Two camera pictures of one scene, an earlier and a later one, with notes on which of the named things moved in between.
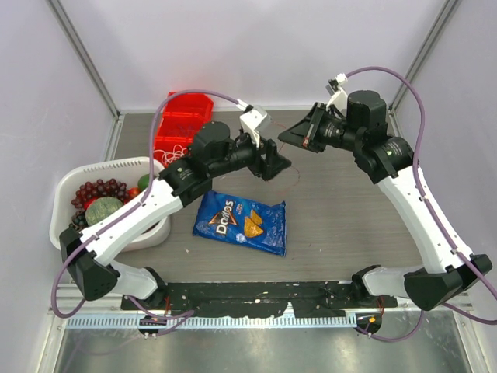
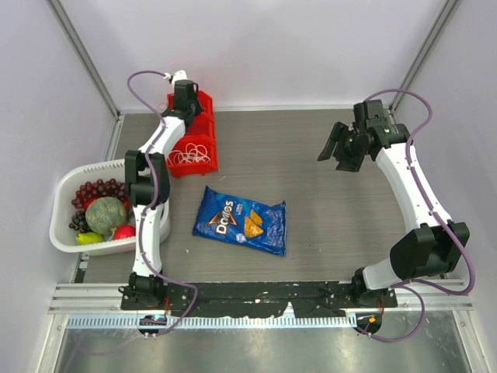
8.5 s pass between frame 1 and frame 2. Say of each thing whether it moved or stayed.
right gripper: moved
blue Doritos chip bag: stayed
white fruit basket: stayed
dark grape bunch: stayed
